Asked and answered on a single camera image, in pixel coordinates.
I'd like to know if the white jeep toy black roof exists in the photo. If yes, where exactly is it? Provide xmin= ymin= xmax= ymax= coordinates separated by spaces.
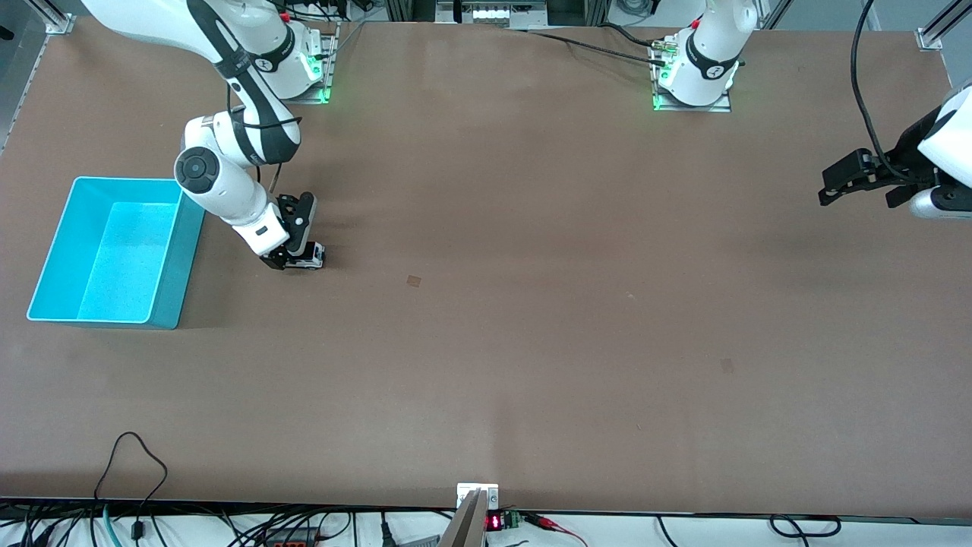
xmin=285 ymin=242 xmax=327 ymax=271

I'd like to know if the aluminium corner profile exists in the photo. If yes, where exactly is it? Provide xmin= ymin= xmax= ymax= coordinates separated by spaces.
xmin=917 ymin=0 xmax=972 ymax=52
xmin=34 ymin=0 xmax=77 ymax=36

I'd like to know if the turquoise plastic bin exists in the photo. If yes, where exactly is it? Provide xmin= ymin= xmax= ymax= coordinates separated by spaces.
xmin=27 ymin=176 xmax=207 ymax=330

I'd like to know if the dark power strip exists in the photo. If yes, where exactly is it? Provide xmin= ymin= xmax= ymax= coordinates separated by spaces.
xmin=262 ymin=526 xmax=323 ymax=547

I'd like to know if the lit metal equipment box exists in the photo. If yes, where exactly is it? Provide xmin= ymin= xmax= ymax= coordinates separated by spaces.
xmin=435 ymin=0 xmax=549 ymax=31

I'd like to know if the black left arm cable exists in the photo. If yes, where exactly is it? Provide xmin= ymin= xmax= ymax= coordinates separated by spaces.
xmin=850 ymin=0 xmax=908 ymax=183

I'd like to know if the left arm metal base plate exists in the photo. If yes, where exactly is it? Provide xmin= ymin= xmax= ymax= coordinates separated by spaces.
xmin=653 ymin=38 xmax=732 ymax=113

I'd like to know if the short black table cable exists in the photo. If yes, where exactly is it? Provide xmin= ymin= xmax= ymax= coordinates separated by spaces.
xmin=600 ymin=23 xmax=661 ymax=48

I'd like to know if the long black table cable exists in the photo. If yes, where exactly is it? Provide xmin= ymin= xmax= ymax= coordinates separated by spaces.
xmin=516 ymin=29 xmax=671 ymax=68

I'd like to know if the black cable with inline switch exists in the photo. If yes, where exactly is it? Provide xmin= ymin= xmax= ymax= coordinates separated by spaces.
xmin=93 ymin=432 xmax=169 ymax=547

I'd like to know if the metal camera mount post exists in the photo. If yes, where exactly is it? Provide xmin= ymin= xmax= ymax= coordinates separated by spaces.
xmin=440 ymin=483 xmax=500 ymax=547

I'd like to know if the black cable bundle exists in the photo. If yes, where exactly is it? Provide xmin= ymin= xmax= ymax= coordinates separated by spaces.
xmin=0 ymin=501 xmax=99 ymax=547

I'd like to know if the black looped cable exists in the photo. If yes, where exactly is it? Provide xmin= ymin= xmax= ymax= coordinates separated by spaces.
xmin=768 ymin=514 xmax=842 ymax=538

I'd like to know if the red clip lead wire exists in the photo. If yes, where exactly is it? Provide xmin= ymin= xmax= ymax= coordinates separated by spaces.
xmin=524 ymin=513 xmax=589 ymax=547

